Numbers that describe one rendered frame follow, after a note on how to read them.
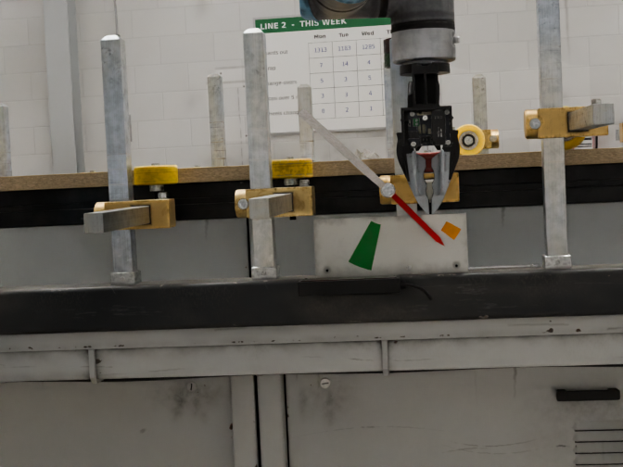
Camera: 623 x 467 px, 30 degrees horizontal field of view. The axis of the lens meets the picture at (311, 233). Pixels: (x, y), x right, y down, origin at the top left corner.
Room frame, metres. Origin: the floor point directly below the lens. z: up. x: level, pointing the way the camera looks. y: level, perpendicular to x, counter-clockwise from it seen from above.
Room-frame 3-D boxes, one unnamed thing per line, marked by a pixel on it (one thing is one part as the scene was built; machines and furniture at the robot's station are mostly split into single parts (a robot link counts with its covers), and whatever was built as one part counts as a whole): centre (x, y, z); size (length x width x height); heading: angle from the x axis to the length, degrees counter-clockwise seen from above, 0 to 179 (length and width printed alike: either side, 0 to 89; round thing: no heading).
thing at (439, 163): (1.65, -0.19, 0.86); 0.06 x 0.03 x 0.09; 174
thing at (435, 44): (1.66, -0.17, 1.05); 0.10 x 0.09 x 0.05; 84
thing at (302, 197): (2.02, 0.06, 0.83); 0.13 x 0.06 x 0.05; 84
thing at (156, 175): (2.15, 0.28, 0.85); 0.08 x 0.08 x 0.11
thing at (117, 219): (1.95, 0.30, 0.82); 0.43 x 0.03 x 0.04; 174
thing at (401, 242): (1.98, -0.13, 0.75); 0.26 x 0.01 x 0.10; 84
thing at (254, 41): (2.02, 0.08, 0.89); 0.03 x 0.03 x 0.48; 84
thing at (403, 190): (2.00, -0.19, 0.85); 0.13 x 0.06 x 0.05; 84
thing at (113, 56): (2.05, 0.33, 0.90); 0.03 x 0.03 x 0.48; 84
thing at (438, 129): (1.65, -0.17, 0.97); 0.09 x 0.08 x 0.12; 174
